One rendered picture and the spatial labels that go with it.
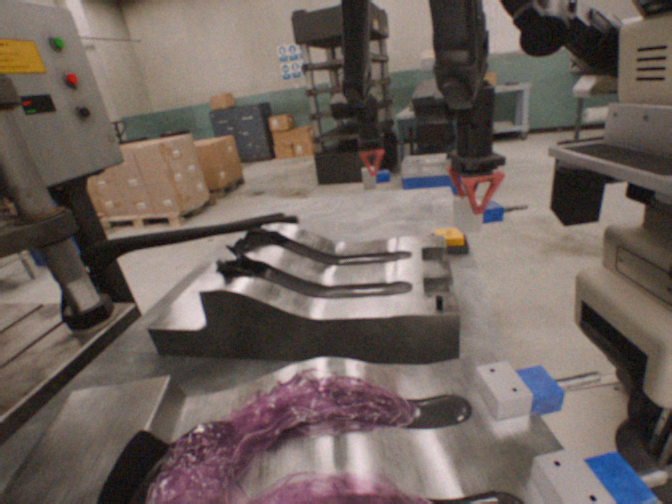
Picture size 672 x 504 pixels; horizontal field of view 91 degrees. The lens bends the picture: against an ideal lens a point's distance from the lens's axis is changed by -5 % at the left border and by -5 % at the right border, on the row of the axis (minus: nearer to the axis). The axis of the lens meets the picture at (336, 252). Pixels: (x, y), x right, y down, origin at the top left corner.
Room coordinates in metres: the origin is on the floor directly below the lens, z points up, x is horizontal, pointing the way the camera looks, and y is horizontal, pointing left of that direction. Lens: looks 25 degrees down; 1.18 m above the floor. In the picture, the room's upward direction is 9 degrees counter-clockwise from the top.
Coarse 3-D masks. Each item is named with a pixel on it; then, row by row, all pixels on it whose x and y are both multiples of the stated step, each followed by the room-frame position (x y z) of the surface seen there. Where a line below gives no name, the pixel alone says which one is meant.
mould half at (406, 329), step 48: (384, 240) 0.64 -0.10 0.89; (432, 240) 0.59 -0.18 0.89; (192, 288) 0.61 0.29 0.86; (240, 288) 0.45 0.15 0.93; (192, 336) 0.47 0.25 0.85; (240, 336) 0.45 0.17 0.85; (288, 336) 0.43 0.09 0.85; (336, 336) 0.41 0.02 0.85; (384, 336) 0.39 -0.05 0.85; (432, 336) 0.37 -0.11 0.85
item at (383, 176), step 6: (366, 168) 1.01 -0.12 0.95; (372, 168) 0.99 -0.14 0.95; (366, 174) 0.97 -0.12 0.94; (378, 174) 0.97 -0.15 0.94; (384, 174) 0.97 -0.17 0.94; (390, 174) 0.98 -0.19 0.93; (396, 174) 0.98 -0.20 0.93; (402, 174) 0.98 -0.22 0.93; (408, 174) 0.98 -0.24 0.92; (366, 180) 0.97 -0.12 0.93; (372, 180) 0.97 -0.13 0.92; (378, 180) 0.97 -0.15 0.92; (384, 180) 0.97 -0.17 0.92; (366, 186) 0.97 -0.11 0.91; (372, 186) 0.97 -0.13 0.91
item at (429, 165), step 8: (408, 160) 3.95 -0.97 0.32; (416, 160) 3.92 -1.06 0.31; (424, 160) 3.90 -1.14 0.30; (432, 160) 3.87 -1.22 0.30; (440, 160) 3.84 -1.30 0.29; (448, 160) 3.81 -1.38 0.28; (408, 168) 3.59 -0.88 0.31; (416, 168) 3.91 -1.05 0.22; (424, 168) 3.85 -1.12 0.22; (432, 168) 3.80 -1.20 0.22; (440, 168) 3.48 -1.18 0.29; (408, 176) 3.59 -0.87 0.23; (416, 176) 3.57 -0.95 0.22
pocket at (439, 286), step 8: (424, 280) 0.47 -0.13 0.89; (432, 280) 0.46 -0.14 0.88; (440, 280) 0.46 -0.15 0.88; (448, 280) 0.46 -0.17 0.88; (424, 288) 0.47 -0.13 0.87; (432, 288) 0.46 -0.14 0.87; (440, 288) 0.46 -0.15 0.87; (448, 288) 0.46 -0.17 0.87; (424, 296) 0.46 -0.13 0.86; (432, 296) 0.45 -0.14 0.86
